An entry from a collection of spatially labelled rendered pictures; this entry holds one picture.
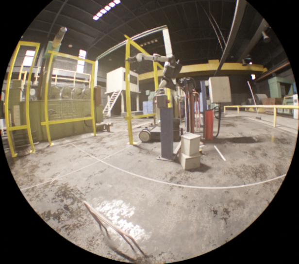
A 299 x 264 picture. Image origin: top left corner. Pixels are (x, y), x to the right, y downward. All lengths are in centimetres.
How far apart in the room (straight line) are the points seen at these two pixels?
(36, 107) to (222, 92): 345
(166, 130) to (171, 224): 80
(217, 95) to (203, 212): 138
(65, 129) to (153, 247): 268
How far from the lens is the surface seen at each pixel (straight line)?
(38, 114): 268
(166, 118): 98
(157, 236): 56
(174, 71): 180
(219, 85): 160
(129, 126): 154
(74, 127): 285
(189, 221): 60
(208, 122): 169
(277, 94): 1060
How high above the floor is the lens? 53
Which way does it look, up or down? 3 degrees down
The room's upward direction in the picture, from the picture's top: 3 degrees counter-clockwise
